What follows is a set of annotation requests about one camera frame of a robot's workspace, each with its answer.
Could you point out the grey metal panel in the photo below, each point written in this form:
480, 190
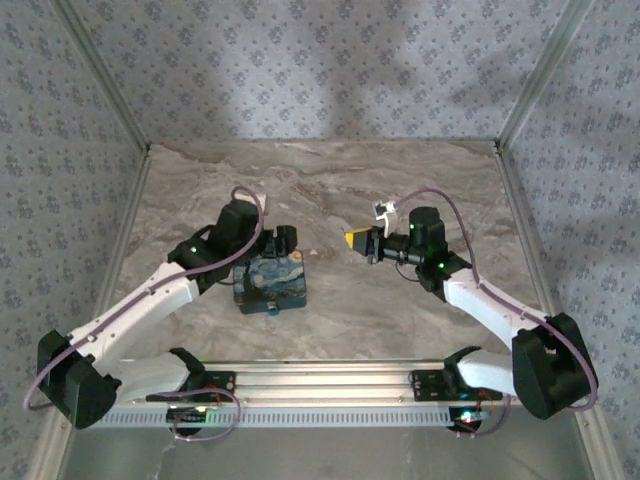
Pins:
325, 455

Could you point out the aluminium table edge rail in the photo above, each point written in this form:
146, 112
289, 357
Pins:
525, 225
124, 225

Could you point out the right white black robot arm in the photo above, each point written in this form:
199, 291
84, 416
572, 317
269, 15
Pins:
490, 305

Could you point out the small padlock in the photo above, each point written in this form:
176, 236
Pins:
272, 309

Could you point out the left controller board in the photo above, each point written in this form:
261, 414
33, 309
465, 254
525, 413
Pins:
190, 414

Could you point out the starry night tin box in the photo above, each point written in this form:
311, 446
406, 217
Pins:
272, 280

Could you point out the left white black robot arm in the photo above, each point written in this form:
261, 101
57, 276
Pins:
135, 305

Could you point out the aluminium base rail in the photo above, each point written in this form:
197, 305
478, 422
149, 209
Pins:
325, 382

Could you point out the right controller board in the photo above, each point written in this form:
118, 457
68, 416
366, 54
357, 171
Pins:
467, 417

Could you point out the aluminium frame post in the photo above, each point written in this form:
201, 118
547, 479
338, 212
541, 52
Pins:
545, 75
102, 75

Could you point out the controller board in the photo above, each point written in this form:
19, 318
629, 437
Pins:
467, 417
190, 414

